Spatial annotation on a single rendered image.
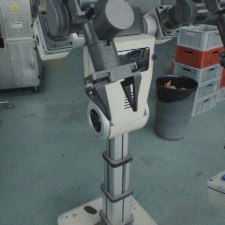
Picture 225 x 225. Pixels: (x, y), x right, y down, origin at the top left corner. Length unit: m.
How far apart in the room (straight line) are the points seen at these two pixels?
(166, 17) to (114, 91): 0.34
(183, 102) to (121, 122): 1.65
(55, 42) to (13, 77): 3.27
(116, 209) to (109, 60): 0.88
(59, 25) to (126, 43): 0.27
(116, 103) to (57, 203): 1.37
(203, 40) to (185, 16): 2.10
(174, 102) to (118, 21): 2.07
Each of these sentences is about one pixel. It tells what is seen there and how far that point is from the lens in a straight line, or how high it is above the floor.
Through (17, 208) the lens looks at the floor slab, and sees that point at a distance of 2.10.
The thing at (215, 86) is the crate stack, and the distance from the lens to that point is 3.52.
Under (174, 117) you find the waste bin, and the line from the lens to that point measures 2.55.
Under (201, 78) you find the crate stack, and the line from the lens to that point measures 3.11.
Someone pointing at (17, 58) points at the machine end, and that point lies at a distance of 3.88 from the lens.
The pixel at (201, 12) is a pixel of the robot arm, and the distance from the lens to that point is 0.89.
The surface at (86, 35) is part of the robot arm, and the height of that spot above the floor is 1.44.
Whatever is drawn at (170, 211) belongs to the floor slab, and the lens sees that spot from 2.00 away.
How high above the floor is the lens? 1.52
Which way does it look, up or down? 28 degrees down
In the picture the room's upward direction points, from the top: straight up
